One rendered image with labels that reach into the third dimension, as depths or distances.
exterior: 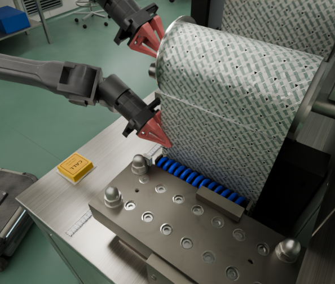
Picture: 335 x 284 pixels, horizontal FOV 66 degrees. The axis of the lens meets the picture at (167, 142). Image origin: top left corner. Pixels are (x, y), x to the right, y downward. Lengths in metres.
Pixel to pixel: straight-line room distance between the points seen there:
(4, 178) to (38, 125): 0.81
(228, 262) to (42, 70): 0.52
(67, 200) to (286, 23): 0.66
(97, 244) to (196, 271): 0.27
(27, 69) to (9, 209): 1.15
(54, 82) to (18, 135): 1.91
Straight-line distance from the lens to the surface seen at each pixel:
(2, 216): 1.67
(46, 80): 0.62
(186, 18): 0.52
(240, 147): 0.48
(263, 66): 0.42
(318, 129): 1.01
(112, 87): 0.58
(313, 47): 0.62
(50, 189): 0.78
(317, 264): 0.33
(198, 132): 0.50
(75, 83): 0.59
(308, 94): 0.41
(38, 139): 2.38
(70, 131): 2.35
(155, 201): 0.54
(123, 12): 0.56
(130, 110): 0.57
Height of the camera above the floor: 1.49
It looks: 45 degrees down
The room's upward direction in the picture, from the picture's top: straight up
